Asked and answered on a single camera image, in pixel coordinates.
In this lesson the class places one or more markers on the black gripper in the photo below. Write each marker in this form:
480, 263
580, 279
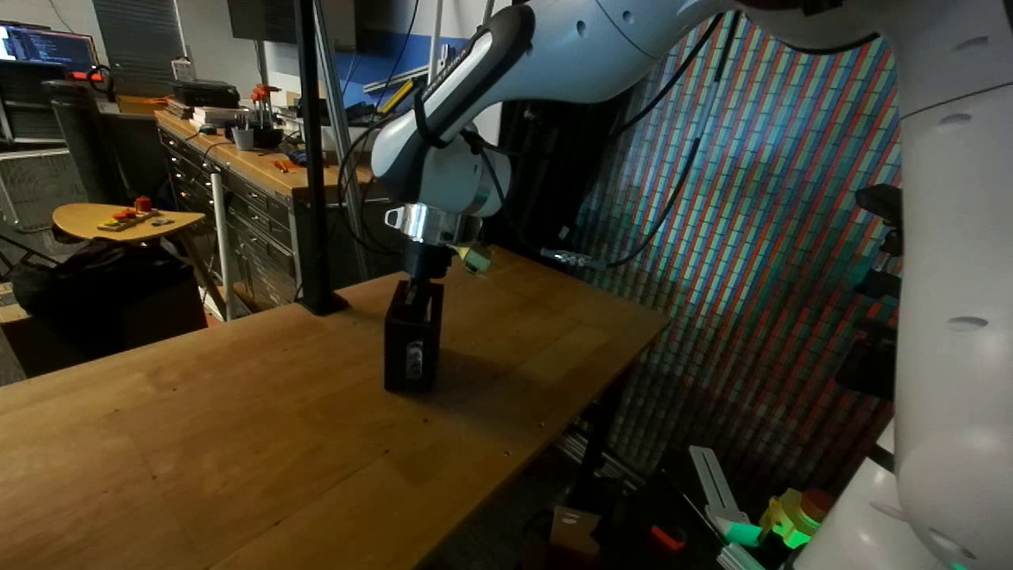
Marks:
428, 260

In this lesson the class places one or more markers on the black perforated box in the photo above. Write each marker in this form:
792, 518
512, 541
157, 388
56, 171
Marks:
412, 337

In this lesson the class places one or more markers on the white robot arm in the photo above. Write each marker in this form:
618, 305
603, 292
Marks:
948, 492

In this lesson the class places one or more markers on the black vertical pole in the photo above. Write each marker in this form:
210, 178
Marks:
318, 286

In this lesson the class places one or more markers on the wooden workbench with drawers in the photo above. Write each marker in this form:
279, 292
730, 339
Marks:
257, 207

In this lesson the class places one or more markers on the round wooden stool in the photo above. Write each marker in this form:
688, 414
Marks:
122, 221

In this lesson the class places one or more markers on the colourful toy pile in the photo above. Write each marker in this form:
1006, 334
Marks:
788, 518

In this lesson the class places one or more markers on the yellow green wrist camera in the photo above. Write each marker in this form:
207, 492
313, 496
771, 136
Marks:
474, 256

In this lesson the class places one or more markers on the black camera on stand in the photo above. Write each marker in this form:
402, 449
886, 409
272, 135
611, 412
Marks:
880, 199

